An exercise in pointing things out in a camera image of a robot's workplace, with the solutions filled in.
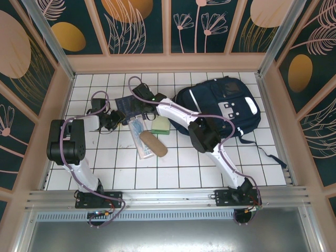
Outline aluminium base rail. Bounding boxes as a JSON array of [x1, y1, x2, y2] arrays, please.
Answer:
[[25, 185, 313, 211]]

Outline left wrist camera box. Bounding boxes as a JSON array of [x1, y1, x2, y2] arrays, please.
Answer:
[[90, 97, 106, 111]]

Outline perforated grey cable duct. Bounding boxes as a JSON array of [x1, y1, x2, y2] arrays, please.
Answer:
[[35, 211, 304, 222]]

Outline left aluminium corner post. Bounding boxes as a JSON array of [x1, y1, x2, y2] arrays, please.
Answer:
[[21, 0, 77, 81]]

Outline dark floral wall panel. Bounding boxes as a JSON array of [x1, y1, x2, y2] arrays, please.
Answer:
[[28, 0, 104, 56], [230, 0, 291, 53], [0, 0, 57, 118], [94, 0, 164, 55], [0, 91, 36, 190], [170, 0, 237, 53], [299, 93, 336, 187], [278, 0, 336, 113]]

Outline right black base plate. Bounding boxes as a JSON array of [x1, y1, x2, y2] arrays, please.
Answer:
[[214, 188, 263, 209]]

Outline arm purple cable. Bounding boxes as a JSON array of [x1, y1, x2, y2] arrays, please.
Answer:
[[128, 76, 263, 226], [59, 90, 127, 229]]

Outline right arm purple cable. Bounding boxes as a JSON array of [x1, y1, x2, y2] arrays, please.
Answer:
[[128, 76, 263, 226]]

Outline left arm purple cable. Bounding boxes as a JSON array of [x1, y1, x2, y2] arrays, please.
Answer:
[[59, 90, 127, 229]]

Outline pale green notebook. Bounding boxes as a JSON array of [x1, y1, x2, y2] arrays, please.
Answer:
[[151, 115, 171, 136]]

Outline grey metal sheet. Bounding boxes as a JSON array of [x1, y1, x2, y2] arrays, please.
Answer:
[[25, 220, 325, 252]]

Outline right aluminium corner post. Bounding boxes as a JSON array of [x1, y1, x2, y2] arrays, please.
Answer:
[[257, 0, 315, 78]]

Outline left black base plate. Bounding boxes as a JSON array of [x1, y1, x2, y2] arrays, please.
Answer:
[[75, 191, 123, 209]]

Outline blue book two barcodes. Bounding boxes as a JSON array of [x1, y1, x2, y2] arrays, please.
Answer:
[[114, 95, 144, 124]]

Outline aluminium corner post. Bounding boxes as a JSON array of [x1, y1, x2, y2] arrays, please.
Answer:
[[21, 0, 77, 81], [257, 0, 315, 78]]

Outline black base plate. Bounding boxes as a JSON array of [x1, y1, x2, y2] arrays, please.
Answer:
[[214, 188, 263, 209], [75, 191, 123, 209]]

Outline brown oval case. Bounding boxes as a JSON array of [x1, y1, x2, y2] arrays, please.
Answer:
[[138, 130, 169, 158]]

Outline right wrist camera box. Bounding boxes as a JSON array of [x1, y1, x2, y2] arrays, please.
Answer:
[[132, 83, 155, 102]]

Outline clear packet blue contents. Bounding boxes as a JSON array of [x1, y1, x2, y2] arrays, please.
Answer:
[[128, 116, 156, 161]]

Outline aluminium side rail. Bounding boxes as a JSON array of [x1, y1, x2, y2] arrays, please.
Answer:
[[256, 73, 299, 187]]

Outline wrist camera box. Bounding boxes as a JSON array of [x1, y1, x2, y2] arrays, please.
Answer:
[[132, 83, 155, 102], [90, 97, 106, 111]]

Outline navy blue backpack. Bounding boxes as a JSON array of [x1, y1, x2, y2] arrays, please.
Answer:
[[172, 76, 288, 167]]

